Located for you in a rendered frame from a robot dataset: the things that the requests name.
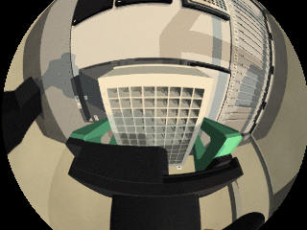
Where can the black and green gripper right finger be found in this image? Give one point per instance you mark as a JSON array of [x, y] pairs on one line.
[[223, 141]]

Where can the white well plate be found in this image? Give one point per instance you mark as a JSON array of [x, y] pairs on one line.
[[219, 6]]

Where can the cream deep-well block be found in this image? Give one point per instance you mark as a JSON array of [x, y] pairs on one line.
[[128, 86]]

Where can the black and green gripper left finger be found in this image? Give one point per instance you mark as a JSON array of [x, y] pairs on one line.
[[94, 132]]

